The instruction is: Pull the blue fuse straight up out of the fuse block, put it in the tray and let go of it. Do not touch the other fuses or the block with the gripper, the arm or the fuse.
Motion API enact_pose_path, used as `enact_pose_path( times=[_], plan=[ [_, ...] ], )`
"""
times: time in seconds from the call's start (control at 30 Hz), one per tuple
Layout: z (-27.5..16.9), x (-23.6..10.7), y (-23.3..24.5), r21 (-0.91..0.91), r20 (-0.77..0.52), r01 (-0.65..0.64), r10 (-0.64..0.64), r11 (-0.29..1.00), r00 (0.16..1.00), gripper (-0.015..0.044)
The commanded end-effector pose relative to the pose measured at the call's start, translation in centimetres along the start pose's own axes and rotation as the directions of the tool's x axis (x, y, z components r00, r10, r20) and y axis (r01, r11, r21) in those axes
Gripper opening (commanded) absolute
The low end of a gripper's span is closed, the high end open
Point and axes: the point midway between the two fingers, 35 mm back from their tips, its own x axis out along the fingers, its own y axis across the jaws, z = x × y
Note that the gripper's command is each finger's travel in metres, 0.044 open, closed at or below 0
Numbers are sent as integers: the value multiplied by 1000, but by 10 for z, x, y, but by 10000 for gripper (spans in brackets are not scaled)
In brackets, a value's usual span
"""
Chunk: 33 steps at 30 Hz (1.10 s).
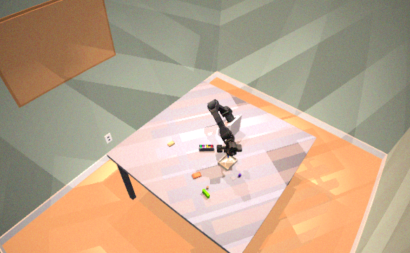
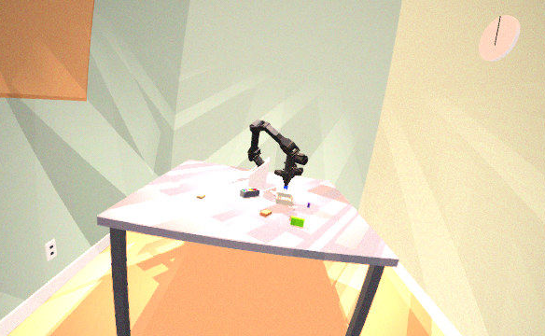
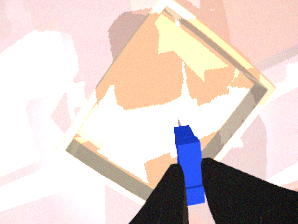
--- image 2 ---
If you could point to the green rectangular block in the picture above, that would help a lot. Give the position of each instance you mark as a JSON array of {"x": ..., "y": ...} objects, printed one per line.
[{"x": 297, "y": 221}]

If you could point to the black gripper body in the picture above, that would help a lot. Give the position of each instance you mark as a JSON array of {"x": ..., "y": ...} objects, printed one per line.
[{"x": 285, "y": 172}]

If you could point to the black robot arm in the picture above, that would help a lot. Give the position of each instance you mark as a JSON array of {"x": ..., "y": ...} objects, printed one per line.
[{"x": 286, "y": 145}]

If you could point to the orange rectangular block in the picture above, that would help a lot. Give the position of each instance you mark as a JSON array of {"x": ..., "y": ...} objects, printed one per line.
[{"x": 265, "y": 213}]

